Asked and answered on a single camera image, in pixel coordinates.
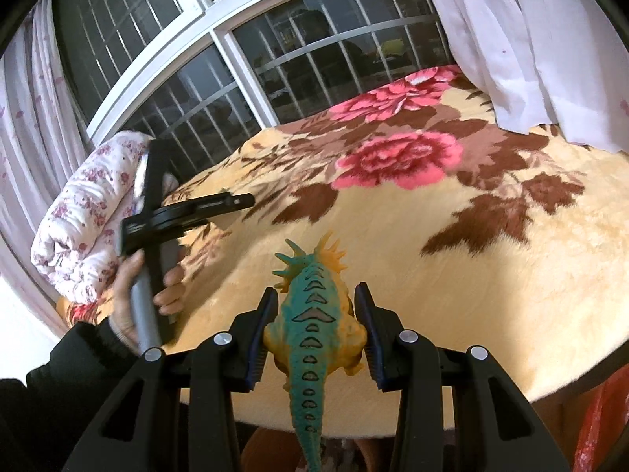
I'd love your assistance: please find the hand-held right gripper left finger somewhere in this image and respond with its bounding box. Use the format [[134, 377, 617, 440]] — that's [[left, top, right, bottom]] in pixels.
[[61, 286, 280, 472]]

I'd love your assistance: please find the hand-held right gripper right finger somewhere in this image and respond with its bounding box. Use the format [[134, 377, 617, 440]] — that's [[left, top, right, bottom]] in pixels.
[[354, 282, 571, 472]]

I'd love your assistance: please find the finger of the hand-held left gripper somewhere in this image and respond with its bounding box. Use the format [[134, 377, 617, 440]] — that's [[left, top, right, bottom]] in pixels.
[[184, 193, 255, 223]]

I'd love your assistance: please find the green and orange dinosaur toy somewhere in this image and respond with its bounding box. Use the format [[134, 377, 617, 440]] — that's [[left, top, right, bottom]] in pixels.
[[263, 231, 369, 472]]

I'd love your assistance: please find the person's left forearm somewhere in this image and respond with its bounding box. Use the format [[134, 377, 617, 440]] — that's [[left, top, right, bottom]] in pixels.
[[0, 319, 143, 472]]

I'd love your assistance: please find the person's left hand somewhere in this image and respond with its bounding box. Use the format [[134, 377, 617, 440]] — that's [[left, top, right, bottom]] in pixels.
[[109, 246, 186, 355]]

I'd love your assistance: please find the folded floral quilt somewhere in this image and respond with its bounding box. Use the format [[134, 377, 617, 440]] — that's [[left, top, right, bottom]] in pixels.
[[30, 130, 180, 306]]

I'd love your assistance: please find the floral plush blanket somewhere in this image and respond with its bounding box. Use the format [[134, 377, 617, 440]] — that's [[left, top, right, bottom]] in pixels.
[[56, 64, 629, 441]]

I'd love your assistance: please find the pink floral curtain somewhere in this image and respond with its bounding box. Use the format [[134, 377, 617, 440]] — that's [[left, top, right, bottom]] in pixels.
[[0, 0, 94, 301]]

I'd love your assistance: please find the white framed window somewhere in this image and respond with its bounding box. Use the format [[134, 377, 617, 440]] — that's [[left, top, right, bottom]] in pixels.
[[51, 0, 460, 148]]

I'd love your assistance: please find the red plastic bag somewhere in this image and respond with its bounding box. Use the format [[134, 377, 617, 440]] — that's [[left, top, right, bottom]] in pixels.
[[572, 374, 629, 472]]

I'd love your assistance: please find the white sheer curtain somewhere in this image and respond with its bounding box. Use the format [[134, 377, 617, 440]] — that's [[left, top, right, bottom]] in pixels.
[[410, 0, 629, 155]]

